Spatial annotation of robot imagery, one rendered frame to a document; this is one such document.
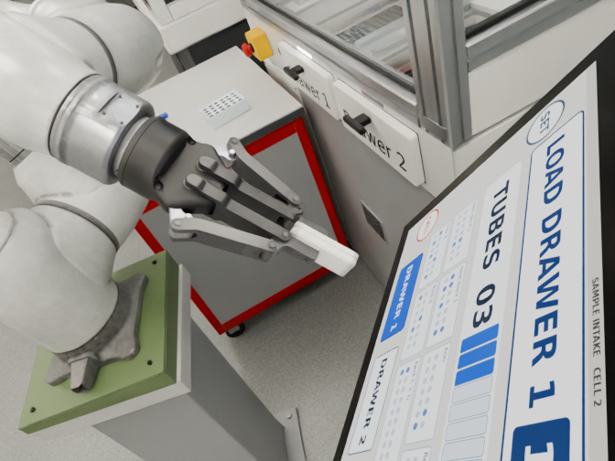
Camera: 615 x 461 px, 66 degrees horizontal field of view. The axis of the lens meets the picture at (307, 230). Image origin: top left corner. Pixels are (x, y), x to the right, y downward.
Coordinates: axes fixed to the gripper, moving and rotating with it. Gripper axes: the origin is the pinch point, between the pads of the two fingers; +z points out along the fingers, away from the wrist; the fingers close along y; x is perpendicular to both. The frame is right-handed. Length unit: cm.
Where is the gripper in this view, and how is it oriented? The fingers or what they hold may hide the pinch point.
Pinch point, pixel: (320, 249)
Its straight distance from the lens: 46.9
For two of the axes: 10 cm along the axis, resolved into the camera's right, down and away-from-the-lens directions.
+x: -3.5, 4.7, 8.1
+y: 3.5, -7.4, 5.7
